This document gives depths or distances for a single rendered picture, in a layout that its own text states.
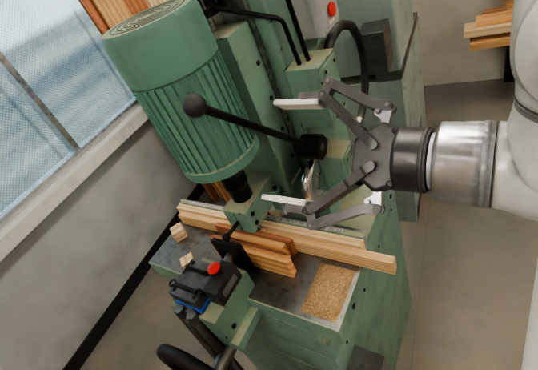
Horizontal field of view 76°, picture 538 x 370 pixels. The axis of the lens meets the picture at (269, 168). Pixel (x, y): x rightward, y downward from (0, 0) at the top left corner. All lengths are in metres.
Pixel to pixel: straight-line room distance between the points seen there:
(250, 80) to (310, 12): 0.20
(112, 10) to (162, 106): 1.63
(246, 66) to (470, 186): 0.48
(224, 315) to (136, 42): 0.57
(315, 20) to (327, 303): 0.59
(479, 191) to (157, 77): 0.47
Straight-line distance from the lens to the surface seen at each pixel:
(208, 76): 0.61
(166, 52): 0.58
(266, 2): 0.74
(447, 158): 0.38
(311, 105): 0.48
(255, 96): 0.74
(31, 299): 2.13
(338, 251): 0.82
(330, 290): 0.79
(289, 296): 0.83
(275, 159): 0.82
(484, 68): 3.13
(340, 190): 0.44
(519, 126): 0.37
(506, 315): 1.81
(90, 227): 2.21
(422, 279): 1.87
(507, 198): 0.39
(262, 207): 0.85
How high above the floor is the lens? 1.59
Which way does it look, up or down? 36 degrees down
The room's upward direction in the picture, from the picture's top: 24 degrees counter-clockwise
